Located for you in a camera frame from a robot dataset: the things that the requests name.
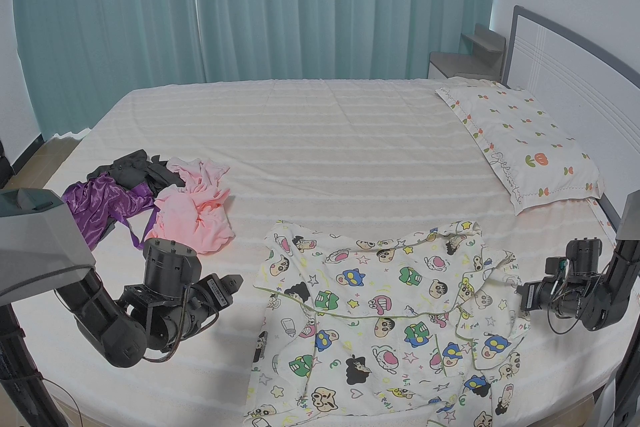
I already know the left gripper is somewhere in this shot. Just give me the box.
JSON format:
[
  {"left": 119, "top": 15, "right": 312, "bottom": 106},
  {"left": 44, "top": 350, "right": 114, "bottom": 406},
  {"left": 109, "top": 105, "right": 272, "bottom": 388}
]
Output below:
[{"left": 186, "top": 274, "right": 236, "bottom": 323}]

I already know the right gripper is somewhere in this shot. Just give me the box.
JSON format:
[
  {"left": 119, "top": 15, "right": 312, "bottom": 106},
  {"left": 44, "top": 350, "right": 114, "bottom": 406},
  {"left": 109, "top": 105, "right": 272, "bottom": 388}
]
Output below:
[{"left": 516, "top": 279, "right": 553, "bottom": 314}]

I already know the white printed pyjama top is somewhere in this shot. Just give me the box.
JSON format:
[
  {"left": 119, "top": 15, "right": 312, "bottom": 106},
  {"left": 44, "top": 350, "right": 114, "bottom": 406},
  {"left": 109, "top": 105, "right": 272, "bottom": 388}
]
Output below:
[{"left": 244, "top": 220, "right": 524, "bottom": 427}]

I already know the pink garment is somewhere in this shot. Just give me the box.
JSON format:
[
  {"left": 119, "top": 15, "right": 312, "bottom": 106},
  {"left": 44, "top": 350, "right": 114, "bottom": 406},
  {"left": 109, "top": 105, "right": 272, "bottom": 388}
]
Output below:
[{"left": 145, "top": 157, "right": 236, "bottom": 256}]

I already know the dark grey garment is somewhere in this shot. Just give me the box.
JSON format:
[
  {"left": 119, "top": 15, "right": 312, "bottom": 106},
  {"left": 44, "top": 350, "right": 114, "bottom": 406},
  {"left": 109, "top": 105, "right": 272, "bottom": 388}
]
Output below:
[{"left": 86, "top": 150, "right": 187, "bottom": 195}]

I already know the purple satin garment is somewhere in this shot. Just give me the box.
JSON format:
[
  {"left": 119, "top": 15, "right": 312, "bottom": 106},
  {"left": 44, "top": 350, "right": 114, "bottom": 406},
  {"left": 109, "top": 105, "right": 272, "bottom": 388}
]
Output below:
[{"left": 62, "top": 172, "right": 161, "bottom": 252}]

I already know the white printed pillow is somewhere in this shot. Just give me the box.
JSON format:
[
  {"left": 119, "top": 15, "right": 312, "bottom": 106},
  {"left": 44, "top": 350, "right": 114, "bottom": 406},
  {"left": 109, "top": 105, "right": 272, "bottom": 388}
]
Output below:
[{"left": 435, "top": 82, "right": 606, "bottom": 216}]

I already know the bed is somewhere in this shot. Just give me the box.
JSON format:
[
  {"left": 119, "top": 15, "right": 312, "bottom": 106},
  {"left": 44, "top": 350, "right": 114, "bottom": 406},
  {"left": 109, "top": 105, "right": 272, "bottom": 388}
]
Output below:
[{"left": 10, "top": 5, "right": 640, "bottom": 427}]

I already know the grey white bedside table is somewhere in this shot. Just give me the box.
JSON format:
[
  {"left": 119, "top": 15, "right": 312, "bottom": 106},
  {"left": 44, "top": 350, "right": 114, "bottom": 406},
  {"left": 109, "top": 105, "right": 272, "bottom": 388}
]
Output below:
[{"left": 428, "top": 24, "right": 507, "bottom": 80}]

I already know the black cable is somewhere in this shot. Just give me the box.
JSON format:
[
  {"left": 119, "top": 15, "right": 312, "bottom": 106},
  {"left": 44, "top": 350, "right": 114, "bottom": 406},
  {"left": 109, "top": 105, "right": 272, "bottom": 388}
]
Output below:
[
  {"left": 142, "top": 310, "right": 221, "bottom": 364},
  {"left": 40, "top": 377, "right": 86, "bottom": 427},
  {"left": 546, "top": 287, "right": 588, "bottom": 337}
]

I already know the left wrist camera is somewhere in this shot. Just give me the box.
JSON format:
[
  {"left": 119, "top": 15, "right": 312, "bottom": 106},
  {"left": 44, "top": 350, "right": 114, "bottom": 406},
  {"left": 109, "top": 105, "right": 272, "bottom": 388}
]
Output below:
[{"left": 122, "top": 237, "right": 202, "bottom": 316}]

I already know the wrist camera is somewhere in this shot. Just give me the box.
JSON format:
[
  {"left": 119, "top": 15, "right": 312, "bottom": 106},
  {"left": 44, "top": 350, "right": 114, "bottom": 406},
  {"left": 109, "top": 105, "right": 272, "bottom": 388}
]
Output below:
[
  {"left": 545, "top": 239, "right": 606, "bottom": 278},
  {"left": 122, "top": 237, "right": 202, "bottom": 316}
]

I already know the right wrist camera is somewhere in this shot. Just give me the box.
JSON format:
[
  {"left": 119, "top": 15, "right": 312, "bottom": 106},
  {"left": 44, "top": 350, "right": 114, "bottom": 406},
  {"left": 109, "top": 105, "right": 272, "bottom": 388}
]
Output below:
[{"left": 545, "top": 239, "right": 606, "bottom": 278}]

